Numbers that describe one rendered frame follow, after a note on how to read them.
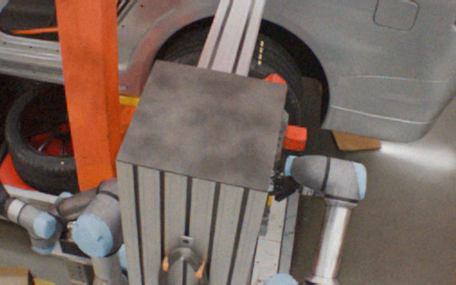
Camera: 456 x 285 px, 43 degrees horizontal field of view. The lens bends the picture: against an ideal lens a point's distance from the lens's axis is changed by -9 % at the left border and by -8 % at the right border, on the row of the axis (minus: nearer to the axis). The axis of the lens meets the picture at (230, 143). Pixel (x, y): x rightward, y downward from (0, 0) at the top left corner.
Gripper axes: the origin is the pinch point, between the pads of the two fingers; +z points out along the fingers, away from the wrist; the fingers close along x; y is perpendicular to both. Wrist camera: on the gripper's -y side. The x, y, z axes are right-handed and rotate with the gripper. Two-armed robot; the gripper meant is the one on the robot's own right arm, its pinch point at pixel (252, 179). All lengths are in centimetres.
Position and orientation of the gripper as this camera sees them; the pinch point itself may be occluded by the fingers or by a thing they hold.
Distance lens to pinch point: 250.6
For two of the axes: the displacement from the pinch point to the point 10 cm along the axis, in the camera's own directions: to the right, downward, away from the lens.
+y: 0.9, -6.5, -7.5
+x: -1.5, 7.4, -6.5
